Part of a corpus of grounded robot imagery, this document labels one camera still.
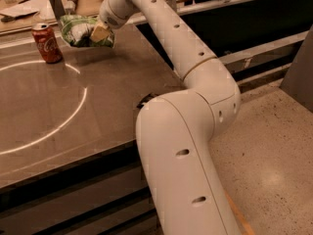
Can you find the red coke can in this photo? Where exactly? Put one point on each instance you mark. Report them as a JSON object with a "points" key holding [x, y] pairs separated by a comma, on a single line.
{"points": [[46, 43]]}

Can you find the wooden back desk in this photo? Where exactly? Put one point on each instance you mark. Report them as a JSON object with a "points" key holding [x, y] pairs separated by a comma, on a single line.
{"points": [[44, 13]]}

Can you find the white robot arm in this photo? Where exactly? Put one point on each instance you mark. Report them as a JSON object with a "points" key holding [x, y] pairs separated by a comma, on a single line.
{"points": [[173, 129]]}

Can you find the grey drawer cabinet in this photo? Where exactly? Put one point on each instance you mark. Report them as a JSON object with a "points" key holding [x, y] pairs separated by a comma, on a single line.
{"points": [[104, 194]]}

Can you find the white paper sheets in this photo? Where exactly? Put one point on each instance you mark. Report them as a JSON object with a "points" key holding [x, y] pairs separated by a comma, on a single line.
{"points": [[23, 9]]}

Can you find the black snack bar wrapper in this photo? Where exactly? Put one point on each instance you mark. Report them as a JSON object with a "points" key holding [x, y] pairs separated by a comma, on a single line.
{"points": [[145, 100]]}

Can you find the green jalapeno chip bag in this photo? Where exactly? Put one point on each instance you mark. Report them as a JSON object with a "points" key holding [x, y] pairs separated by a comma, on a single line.
{"points": [[76, 31]]}

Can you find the grey metal bracket post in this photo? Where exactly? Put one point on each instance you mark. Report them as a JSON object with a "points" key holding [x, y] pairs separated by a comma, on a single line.
{"points": [[58, 10]]}

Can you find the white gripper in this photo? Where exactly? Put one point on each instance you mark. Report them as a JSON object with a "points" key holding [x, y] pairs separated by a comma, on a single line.
{"points": [[109, 17]]}

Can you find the caulk tube tool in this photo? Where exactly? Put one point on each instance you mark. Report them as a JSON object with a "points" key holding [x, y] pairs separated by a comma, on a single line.
{"points": [[70, 6]]}

